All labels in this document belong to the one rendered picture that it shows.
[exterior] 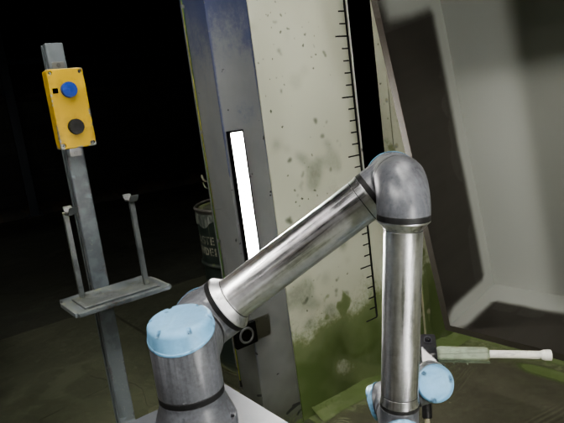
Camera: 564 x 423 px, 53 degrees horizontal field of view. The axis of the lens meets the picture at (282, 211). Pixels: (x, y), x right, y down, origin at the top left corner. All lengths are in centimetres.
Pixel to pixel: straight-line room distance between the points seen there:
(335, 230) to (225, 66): 95
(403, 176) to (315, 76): 118
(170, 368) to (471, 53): 144
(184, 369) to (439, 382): 63
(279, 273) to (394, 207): 33
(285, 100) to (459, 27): 68
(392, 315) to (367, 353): 140
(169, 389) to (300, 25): 152
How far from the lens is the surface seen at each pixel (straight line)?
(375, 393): 151
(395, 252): 123
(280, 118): 220
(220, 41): 209
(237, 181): 206
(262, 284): 136
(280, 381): 236
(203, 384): 127
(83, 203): 207
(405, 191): 120
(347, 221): 132
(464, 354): 183
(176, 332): 123
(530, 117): 205
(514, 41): 201
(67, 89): 199
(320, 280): 237
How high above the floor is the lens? 133
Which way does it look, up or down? 10 degrees down
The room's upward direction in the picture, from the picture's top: 8 degrees counter-clockwise
